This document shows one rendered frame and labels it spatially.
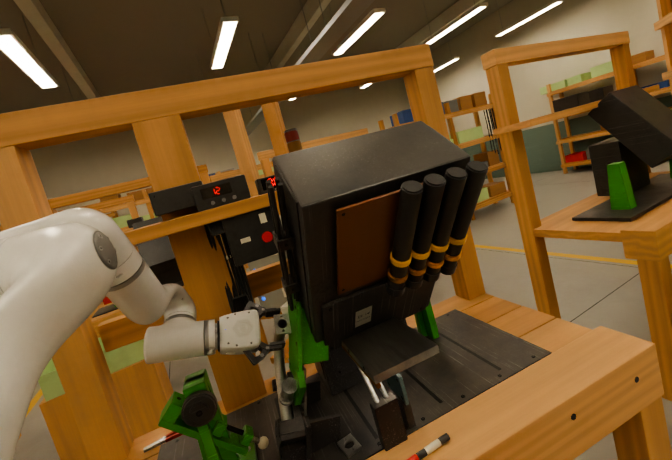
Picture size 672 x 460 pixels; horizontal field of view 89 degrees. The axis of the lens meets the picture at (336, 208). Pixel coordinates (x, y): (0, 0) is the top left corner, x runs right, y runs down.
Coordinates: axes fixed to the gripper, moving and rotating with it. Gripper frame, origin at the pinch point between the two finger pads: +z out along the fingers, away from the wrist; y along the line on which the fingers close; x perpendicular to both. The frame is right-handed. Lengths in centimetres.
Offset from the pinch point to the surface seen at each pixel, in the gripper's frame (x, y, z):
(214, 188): -14.4, 39.3, -15.6
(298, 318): -11.6, -3.7, 3.0
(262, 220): -8.4, 31.2, -1.8
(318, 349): -4.5, -9.0, 8.2
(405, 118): 178, 422, 290
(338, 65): -40, 77, 28
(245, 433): 11.2, -20.2, -9.5
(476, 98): 155, 476, 457
